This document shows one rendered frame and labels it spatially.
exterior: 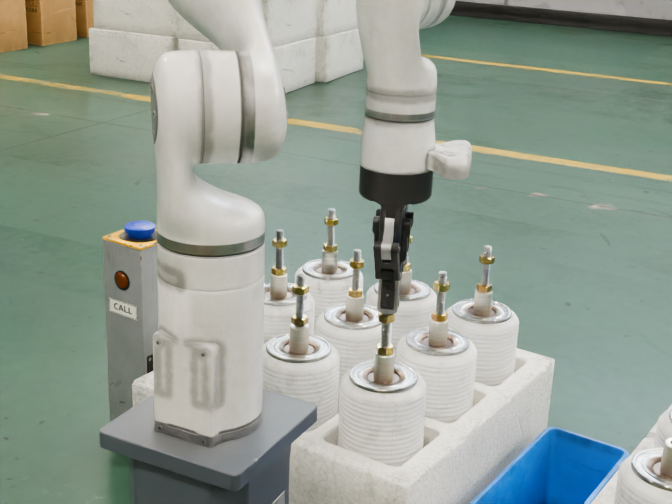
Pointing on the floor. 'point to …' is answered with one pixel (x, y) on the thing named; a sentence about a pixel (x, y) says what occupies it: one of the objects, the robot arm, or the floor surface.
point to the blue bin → (556, 471)
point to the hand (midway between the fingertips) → (389, 293)
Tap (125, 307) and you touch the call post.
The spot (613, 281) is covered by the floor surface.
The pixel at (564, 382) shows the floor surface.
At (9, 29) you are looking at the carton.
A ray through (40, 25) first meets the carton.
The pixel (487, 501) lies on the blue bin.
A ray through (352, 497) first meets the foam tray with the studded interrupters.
